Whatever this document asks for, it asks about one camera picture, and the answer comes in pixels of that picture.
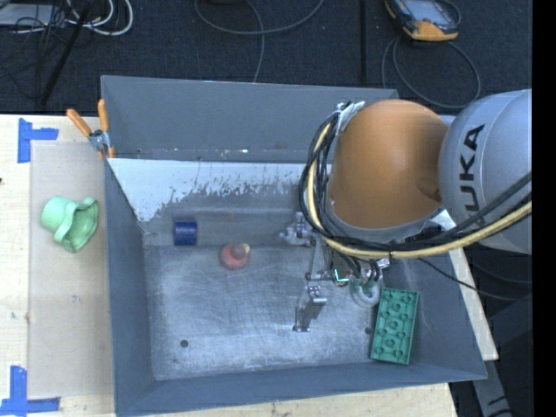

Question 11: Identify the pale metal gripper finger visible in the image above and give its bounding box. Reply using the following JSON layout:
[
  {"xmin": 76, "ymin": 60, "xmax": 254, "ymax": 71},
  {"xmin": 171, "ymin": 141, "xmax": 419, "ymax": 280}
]
[
  {"xmin": 293, "ymin": 282, "xmax": 323, "ymax": 333},
  {"xmin": 303, "ymin": 296, "xmax": 328, "ymax": 333}
]

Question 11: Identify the grey metal bin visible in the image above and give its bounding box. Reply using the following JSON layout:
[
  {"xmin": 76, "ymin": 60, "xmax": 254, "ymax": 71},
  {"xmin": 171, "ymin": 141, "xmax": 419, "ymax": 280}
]
[{"xmin": 99, "ymin": 75, "xmax": 489, "ymax": 417}]

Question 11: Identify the dark green flat block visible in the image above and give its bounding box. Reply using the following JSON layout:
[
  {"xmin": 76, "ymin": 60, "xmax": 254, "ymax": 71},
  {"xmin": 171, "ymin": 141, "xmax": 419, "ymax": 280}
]
[{"xmin": 369, "ymin": 288, "xmax": 421, "ymax": 367}]

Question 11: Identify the blue cylinder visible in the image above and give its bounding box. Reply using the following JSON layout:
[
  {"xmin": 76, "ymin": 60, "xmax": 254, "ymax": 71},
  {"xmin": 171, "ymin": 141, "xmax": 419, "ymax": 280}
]
[{"xmin": 172, "ymin": 219, "xmax": 199, "ymax": 247}]

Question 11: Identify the pale wood flat board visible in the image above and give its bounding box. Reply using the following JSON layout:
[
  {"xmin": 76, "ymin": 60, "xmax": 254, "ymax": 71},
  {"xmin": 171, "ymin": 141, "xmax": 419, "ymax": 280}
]
[{"xmin": 26, "ymin": 140, "xmax": 116, "ymax": 401}]

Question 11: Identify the light green plastic cup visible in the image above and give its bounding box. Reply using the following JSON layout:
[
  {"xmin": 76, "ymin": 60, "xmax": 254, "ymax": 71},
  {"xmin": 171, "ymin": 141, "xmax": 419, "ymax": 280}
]
[{"xmin": 40, "ymin": 195, "xmax": 101, "ymax": 254}]

